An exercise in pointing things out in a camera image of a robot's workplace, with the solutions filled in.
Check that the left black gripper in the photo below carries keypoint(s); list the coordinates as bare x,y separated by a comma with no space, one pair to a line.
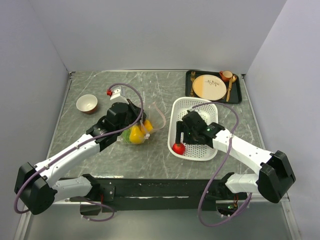
136,111

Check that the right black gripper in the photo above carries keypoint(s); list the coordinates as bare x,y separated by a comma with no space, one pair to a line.
181,127

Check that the green grapes bunch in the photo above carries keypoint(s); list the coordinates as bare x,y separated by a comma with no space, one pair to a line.
126,136

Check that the yellow pear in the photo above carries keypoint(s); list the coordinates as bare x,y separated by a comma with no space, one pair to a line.
137,135

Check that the clear zip top bag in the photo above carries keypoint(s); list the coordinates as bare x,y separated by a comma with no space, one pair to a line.
155,120

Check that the orange yellow mango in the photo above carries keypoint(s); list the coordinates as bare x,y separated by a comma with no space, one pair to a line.
148,126

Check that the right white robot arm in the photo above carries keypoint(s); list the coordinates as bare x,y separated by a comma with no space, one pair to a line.
272,173

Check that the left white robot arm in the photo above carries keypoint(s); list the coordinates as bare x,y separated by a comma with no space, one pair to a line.
39,186

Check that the white perforated basket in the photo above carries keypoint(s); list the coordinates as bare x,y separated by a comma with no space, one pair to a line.
207,111

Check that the white brown bowl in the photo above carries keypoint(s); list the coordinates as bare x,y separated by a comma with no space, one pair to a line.
87,104

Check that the cream orange plate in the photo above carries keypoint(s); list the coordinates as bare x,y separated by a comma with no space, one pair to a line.
209,87

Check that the black tray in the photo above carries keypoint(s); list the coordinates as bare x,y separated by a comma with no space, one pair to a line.
235,94

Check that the gold fork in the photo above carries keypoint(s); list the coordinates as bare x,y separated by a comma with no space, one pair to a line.
192,79

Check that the orange cup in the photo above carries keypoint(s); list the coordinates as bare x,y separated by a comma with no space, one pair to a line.
226,75

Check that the gold spoon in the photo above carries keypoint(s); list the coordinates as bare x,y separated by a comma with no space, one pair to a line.
231,81

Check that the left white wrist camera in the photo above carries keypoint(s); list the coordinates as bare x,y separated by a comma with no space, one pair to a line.
118,95

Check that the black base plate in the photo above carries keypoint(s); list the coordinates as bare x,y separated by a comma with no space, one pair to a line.
129,194

